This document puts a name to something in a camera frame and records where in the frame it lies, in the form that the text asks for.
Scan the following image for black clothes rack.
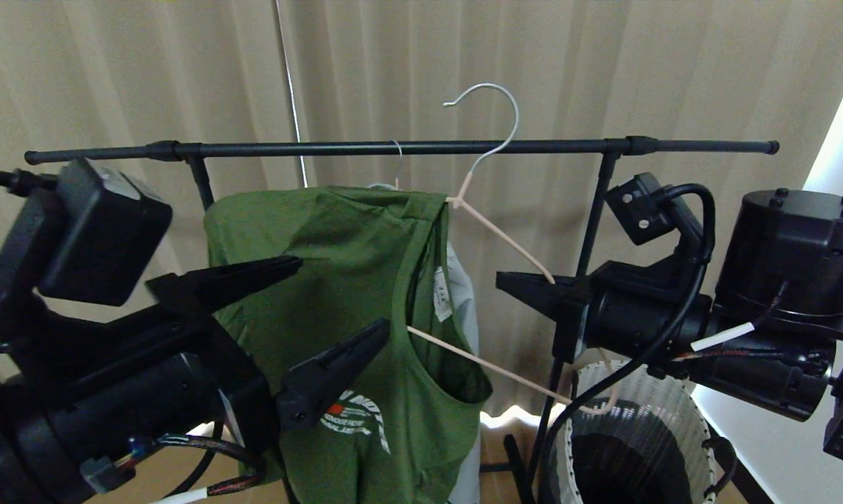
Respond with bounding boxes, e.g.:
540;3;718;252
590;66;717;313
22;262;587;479
24;136;781;504

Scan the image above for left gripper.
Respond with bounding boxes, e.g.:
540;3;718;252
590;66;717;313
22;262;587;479
15;255;393;471

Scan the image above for green garment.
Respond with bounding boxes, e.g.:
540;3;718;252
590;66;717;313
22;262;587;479
204;185;494;504

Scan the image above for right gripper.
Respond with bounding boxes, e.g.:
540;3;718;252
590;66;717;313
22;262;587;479
553;262;713;365

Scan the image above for beige curtain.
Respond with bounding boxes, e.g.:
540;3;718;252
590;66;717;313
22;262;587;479
0;0;843;421

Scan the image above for pale grey shorts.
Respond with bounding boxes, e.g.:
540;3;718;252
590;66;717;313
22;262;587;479
367;182;482;504

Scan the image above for white laundry basket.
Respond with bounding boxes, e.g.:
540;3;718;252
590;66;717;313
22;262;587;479
539;360;741;504

